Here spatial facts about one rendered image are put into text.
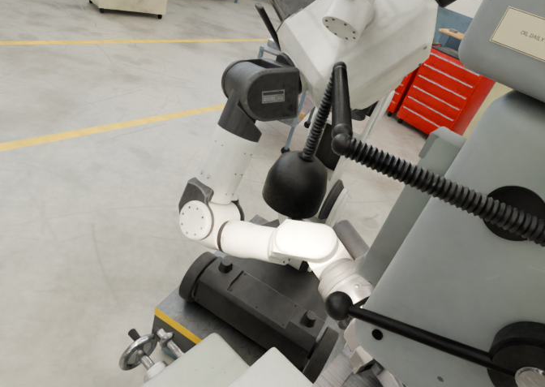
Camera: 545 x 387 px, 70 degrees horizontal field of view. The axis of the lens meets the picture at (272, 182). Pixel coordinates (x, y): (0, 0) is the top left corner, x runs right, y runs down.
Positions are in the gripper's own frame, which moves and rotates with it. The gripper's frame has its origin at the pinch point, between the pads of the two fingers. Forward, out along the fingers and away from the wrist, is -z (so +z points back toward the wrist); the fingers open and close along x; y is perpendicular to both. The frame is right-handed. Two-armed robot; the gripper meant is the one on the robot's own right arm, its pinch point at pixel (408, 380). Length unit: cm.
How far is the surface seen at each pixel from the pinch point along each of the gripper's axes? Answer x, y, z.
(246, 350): 18, 84, 52
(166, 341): -12, 72, 55
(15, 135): -67, 127, 266
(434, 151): -6.8, -30.1, 10.2
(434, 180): -21.9, -35.3, -1.1
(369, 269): -6.6, -12.7, 9.6
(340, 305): -16.5, -15.9, 3.8
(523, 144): -11.3, -36.7, 1.0
